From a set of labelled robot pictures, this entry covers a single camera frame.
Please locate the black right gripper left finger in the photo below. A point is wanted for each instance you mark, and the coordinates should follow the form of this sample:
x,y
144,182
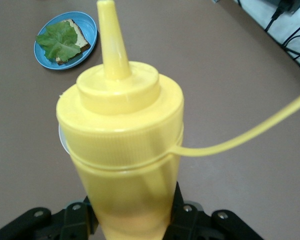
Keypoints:
x,y
65,222

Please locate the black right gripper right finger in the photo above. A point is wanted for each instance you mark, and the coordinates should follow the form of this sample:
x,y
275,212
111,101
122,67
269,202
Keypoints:
x,y
190,222

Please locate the toasted bread slice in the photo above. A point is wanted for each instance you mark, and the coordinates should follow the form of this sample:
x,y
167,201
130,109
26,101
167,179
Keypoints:
x,y
81,38

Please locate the blue plate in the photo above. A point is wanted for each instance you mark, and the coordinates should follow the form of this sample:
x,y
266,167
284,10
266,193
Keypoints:
x,y
88,27

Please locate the yellow squeeze bottle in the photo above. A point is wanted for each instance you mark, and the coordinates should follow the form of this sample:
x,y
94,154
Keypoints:
x,y
120,140

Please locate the white plate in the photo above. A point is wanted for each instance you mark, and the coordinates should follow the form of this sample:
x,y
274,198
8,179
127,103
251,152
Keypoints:
x,y
62,140

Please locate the black power adapter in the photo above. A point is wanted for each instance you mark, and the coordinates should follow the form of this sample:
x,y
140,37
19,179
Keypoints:
x,y
290,6

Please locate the green lettuce leaf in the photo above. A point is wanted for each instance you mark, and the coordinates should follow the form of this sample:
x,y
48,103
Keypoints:
x,y
58,41

